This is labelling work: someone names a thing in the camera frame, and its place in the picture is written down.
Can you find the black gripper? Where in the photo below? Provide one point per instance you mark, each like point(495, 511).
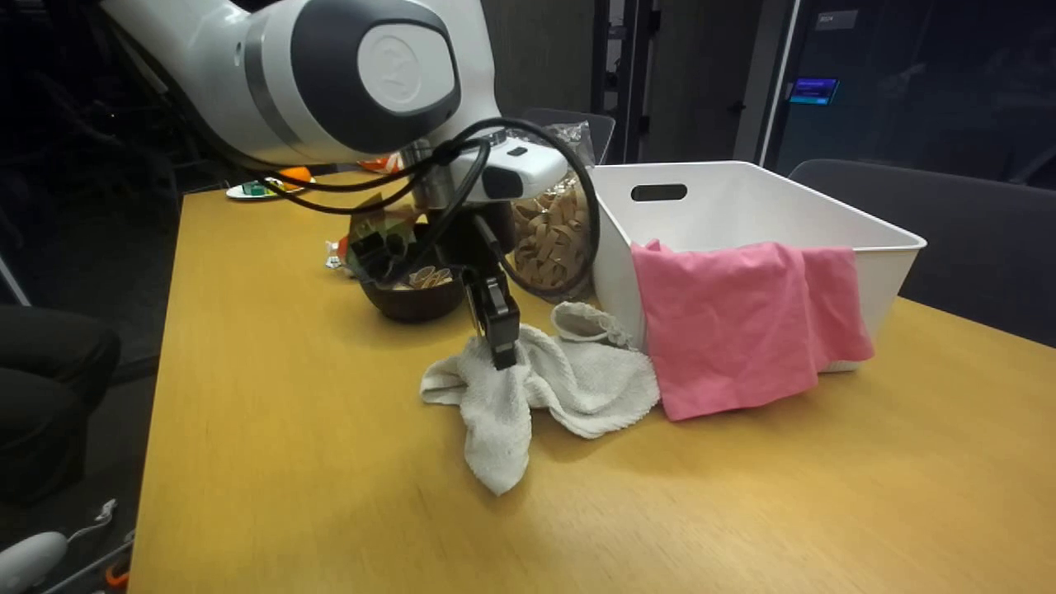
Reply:
point(464, 237)

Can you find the white towel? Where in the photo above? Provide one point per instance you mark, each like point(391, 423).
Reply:
point(582, 385)

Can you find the pink shirt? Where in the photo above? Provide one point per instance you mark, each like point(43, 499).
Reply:
point(726, 331)

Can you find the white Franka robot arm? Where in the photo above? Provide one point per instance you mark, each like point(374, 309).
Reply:
point(330, 78)

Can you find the white plastic basket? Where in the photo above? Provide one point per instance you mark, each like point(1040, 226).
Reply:
point(713, 202)

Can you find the pile of brown snack pieces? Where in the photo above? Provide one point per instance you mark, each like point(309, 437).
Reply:
point(422, 283)

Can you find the black bowl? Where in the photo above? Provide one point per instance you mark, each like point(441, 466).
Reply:
point(412, 306)

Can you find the clear bag of snacks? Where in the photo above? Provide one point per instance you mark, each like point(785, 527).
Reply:
point(548, 241)

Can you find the red and white toy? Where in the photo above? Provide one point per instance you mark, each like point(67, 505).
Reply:
point(336, 258)

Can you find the white plate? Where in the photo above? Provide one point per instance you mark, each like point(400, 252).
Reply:
point(251, 189)

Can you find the blue lit screen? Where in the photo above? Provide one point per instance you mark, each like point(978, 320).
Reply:
point(812, 89)

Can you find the black office chair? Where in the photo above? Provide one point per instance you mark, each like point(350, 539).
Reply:
point(54, 385)

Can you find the grey rounded object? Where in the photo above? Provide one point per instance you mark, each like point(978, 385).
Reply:
point(28, 562)

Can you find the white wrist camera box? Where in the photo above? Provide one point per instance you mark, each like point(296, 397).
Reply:
point(530, 169)

